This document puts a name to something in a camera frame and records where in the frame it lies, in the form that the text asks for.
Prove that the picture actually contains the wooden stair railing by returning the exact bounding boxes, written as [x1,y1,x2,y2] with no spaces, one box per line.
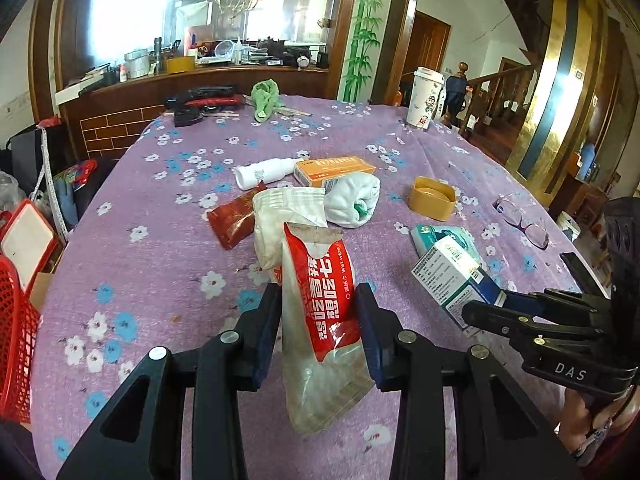
[459,62,540,139]

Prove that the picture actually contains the teal tissue packet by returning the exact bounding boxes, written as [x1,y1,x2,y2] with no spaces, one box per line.
[410,223,482,262]

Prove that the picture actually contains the yellow container on cabinet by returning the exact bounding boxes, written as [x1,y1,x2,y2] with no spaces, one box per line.
[166,56,196,74]

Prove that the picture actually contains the dark red snack wrapper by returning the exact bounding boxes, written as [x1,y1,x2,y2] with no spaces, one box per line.
[206,181,267,250]

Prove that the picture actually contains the large framed mirror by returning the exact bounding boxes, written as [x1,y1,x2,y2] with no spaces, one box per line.
[54,0,352,84]

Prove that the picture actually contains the brown wooden door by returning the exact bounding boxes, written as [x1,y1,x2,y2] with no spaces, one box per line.
[399,11,450,106]

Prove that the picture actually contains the cardboard box piece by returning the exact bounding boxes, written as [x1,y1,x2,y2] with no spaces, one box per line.
[29,255,62,313]

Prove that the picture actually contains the white rolled sock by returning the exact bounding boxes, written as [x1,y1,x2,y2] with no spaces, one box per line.
[323,171,381,229]

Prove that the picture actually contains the white patterned paper cup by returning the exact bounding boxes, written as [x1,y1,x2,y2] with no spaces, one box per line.
[406,67,445,129]

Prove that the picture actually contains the purple floral tablecloth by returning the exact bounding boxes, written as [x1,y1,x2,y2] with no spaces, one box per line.
[32,96,576,479]

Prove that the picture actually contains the orange medicine box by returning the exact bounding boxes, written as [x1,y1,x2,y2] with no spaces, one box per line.
[293,156,375,188]

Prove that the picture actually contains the wooden brick-pattern cabinet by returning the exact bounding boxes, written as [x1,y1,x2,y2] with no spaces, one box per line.
[60,64,331,162]

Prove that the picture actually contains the blue white medicine box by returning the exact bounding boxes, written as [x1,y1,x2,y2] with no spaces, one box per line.
[411,236,506,337]

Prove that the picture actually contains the eyeglasses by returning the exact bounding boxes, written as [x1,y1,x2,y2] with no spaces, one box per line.
[492,196,550,250]

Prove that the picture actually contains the green cloth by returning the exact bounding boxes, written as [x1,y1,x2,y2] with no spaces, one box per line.
[250,79,283,124]

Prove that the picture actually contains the white crumpled plastic wrapper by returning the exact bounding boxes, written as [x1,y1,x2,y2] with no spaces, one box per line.
[252,186,329,273]

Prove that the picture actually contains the yellow plastic cup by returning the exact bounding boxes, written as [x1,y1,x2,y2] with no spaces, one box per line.
[408,176,457,221]

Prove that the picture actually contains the red framed white board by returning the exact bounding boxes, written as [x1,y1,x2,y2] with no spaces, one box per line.
[1,200,61,296]

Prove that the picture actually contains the person's right hand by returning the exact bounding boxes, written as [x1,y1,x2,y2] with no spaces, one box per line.
[558,389,639,453]

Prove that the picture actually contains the red white wet-wipe packet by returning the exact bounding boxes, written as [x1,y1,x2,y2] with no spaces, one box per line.
[282,222,373,434]

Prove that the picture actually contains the red plastic mesh basket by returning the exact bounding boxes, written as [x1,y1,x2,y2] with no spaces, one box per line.
[0,256,40,424]

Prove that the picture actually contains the black red tool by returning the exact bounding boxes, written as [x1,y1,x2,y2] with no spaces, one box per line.
[164,86,245,128]

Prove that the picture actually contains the white plastic bottle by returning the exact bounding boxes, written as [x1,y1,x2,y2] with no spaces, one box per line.
[232,158,297,191]

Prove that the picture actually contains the metal pot on cabinet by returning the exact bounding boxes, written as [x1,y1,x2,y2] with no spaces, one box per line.
[124,49,151,79]

